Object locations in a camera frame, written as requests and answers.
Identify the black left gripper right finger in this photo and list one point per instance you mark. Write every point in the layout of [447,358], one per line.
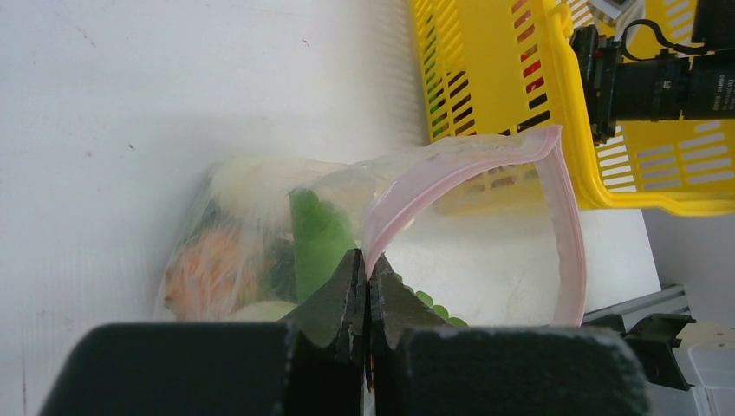
[425,366]

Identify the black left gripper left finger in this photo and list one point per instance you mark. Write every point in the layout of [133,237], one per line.
[307,363]

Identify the white toy radish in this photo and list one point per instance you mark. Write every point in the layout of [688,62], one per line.
[321,252]
[256,189]

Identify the toy pineapple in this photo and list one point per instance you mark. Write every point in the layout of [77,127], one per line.
[223,275]

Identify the clear pink zip top bag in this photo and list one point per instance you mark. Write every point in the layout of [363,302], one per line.
[484,230]

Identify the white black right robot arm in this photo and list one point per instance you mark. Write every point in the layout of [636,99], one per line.
[682,82]

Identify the yellow plastic basket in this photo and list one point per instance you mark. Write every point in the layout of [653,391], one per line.
[502,67]

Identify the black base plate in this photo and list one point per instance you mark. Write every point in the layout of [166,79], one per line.
[653,340]

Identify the aluminium frame rail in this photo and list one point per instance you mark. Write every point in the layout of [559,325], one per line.
[669,300]

